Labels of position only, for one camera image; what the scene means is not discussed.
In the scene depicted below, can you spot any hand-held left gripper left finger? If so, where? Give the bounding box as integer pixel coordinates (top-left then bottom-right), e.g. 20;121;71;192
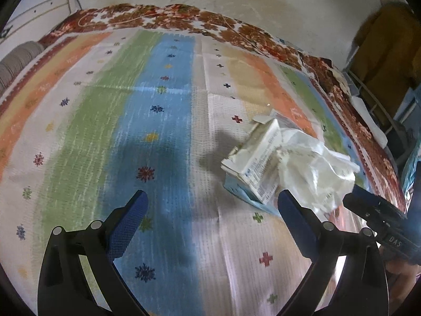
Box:
37;190;155;316

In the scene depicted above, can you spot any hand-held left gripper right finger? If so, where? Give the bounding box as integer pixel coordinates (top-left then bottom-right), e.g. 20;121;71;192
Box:
276;189;390;316

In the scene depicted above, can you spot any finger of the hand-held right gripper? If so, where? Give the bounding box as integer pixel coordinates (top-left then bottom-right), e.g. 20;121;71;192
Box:
343;185;384;219

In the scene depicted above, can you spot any white plastic bag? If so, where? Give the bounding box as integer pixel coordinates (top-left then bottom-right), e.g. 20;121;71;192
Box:
276;128;360;218

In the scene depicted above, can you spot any carton box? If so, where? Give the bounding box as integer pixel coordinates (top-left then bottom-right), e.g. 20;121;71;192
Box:
221;113;297;214

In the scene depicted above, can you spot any teal plastic bag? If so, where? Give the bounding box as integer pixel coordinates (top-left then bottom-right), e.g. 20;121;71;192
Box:
399;151;421;198

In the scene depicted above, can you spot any colourful striped mat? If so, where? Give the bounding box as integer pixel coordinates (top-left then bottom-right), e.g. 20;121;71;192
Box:
0;28;372;316

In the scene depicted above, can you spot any mustard yellow hanging garment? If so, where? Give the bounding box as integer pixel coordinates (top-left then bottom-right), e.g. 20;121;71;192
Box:
349;0;421;119

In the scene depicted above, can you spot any red floral blanket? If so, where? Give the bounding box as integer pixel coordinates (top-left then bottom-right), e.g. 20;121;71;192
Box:
38;3;408;224

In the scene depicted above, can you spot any grey ribbed bolster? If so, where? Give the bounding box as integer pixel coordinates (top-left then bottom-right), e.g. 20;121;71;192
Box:
0;41;45;96

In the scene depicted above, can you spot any metal frame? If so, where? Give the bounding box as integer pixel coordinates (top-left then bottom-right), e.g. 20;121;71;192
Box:
344;69;395;132

